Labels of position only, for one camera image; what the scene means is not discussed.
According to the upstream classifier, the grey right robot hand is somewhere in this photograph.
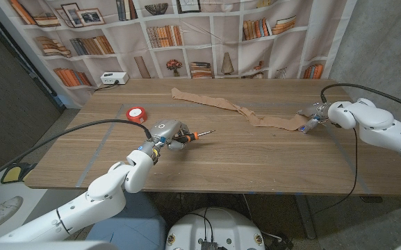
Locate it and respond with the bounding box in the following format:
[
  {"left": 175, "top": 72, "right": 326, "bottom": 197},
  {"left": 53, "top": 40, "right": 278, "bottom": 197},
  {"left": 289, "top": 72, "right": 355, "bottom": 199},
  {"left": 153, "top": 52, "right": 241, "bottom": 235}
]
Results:
[{"left": 296, "top": 101, "right": 332, "bottom": 135}]

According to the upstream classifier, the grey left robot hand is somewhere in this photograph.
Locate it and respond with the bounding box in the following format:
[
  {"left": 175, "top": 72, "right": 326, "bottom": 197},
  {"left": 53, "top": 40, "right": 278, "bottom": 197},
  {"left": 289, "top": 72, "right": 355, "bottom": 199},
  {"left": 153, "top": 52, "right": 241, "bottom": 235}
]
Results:
[{"left": 137, "top": 119, "right": 190, "bottom": 163}]

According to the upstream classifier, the black orange screwdriver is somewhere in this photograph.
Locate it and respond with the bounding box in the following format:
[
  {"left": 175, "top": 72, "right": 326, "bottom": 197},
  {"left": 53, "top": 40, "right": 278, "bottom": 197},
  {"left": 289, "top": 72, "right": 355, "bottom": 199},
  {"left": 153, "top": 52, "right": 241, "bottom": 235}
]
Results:
[{"left": 174, "top": 129, "right": 217, "bottom": 144}]

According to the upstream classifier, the beige nylon stocking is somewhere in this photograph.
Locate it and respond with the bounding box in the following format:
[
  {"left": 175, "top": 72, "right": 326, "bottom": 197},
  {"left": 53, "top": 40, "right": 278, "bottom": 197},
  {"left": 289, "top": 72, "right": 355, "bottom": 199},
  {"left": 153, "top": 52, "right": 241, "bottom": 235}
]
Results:
[{"left": 171, "top": 87, "right": 311, "bottom": 132}]

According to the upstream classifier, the red tape roll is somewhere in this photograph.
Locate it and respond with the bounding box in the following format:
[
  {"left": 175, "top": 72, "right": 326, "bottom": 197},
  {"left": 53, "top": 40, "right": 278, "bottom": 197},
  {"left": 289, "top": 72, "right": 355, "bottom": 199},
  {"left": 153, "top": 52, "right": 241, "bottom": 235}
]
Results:
[{"left": 126, "top": 106, "right": 148, "bottom": 124}]

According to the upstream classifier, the white power strip box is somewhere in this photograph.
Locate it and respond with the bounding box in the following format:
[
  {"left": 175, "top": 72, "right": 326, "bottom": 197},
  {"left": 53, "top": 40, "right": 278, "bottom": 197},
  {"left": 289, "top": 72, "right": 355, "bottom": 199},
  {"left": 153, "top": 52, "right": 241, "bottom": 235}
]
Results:
[{"left": 100, "top": 72, "right": 130, "bottom": 85}]

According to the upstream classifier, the printed bookshelf backdrop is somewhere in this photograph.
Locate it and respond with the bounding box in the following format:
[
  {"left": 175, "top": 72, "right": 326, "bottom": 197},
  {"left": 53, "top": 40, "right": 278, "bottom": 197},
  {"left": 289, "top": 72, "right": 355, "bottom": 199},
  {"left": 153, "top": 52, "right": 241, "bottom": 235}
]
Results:
[{"left": 0, "top": 0, "right": 358, "bottom": 109}]

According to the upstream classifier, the blue-grey base under table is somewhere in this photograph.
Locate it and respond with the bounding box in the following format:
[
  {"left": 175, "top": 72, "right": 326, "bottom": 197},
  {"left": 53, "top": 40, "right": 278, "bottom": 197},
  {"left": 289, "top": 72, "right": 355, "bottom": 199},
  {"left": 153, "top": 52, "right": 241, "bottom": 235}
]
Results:
[{"left": 85, "top": 191, "right": 168, "bottom": 250}]

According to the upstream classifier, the grey table leg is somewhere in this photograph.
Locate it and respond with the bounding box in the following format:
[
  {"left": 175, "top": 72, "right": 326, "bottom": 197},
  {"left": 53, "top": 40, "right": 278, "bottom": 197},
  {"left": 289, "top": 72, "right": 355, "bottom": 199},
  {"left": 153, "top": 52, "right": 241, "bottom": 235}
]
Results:
[{"left": 293, "top": 194, "right": 318, "bottom": 240}]

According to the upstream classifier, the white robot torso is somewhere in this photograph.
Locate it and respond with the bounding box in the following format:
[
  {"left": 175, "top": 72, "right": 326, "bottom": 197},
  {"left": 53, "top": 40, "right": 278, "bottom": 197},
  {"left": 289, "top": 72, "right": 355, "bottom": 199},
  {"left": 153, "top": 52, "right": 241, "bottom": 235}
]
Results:
[{"left": 164, "top": 207, "right": 266, "bottom": 250}]

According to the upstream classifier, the black floor adapter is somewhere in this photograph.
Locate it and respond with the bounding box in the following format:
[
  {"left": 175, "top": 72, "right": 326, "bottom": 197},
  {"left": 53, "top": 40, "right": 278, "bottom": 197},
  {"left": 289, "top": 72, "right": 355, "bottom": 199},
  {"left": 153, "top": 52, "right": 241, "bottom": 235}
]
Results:
[{"left": 264, "top": 233, "right": 295, "bottom": 250}]

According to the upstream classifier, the yellow black floor object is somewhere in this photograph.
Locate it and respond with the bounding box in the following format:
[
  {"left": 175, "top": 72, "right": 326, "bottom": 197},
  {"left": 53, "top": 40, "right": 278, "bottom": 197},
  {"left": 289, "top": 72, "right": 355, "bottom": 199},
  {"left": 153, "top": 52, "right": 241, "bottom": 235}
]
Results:
[{"left": 0, "top": 162, "right": 38, "bottom": 184}]

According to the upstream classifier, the person in grey trousers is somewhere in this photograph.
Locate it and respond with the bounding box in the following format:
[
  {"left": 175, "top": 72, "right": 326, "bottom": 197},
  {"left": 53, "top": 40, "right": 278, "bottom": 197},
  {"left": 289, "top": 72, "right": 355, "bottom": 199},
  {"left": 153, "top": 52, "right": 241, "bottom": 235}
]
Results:
[{"left": 0, "top": 190, "right": 24, "bottom": 239}]

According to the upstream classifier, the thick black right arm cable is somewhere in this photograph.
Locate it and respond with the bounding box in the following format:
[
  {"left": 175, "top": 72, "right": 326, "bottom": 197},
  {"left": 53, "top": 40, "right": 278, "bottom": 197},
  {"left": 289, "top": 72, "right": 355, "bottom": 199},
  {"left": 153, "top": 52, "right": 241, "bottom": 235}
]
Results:
[{"left": 320, "top": 83, "right": 401, "bottom": 115}]

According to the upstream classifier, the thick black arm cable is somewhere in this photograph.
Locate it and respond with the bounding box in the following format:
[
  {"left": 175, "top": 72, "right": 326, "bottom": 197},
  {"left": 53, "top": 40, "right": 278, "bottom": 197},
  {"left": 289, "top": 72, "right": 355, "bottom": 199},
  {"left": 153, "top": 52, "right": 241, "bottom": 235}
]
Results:
[
  {"left": 320, "top": 83, "right": 401, "bottom": 115},
  {"left": 0, "top": 119, "right": 152, "bottom": 188}
]

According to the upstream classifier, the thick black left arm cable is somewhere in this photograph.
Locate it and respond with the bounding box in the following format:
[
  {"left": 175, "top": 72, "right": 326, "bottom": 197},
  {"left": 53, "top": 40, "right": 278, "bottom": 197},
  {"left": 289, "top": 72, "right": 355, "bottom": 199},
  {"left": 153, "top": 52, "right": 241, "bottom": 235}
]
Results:
[{"left": 0, "top": 119, "right": 152, "bottom": 188}]

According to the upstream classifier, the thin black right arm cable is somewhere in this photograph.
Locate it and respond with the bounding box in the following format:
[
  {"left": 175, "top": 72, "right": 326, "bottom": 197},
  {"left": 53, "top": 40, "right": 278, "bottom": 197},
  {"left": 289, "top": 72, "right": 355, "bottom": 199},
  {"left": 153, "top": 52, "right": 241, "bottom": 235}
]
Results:
[{"left": 313, "top": 128, "right": 358, "bottom": 215}]

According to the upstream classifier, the black power strip cable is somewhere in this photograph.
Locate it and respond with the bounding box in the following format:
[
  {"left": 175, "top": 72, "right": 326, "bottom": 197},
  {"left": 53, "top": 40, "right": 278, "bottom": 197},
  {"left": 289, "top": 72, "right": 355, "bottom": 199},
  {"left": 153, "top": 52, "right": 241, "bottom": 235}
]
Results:
[{"left": 94, "top": 80, "right": 121, "bottom": 92}]

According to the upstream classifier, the black torso cable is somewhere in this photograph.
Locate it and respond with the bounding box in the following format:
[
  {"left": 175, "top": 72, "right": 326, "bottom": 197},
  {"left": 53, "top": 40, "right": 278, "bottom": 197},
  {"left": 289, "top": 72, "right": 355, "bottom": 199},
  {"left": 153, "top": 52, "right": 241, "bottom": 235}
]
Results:
[{"left": 186, "top": 207, "right": 215, "bottom": 242}]

